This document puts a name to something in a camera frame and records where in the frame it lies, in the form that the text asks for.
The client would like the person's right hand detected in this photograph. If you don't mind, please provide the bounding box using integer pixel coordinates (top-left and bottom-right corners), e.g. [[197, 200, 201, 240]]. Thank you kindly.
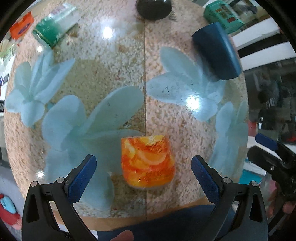
[[266, 182, 295, 218]]

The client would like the orange plastic bag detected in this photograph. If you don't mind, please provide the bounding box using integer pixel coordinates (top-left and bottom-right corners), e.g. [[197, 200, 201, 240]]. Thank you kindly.
[[10, 11, 34, 40]]

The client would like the black cylindrical bottle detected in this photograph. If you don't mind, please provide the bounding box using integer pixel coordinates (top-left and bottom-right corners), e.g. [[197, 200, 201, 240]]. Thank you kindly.
[[135, 0, 172, 21]]

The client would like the clear jar green lid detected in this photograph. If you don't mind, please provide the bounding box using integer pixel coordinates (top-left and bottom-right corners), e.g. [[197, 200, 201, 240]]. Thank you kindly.
[[32, 3, 79, 49]]

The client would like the teal printed box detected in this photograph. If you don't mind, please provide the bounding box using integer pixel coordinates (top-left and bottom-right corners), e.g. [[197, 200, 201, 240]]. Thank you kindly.
[[203, 1, 244, 34]]

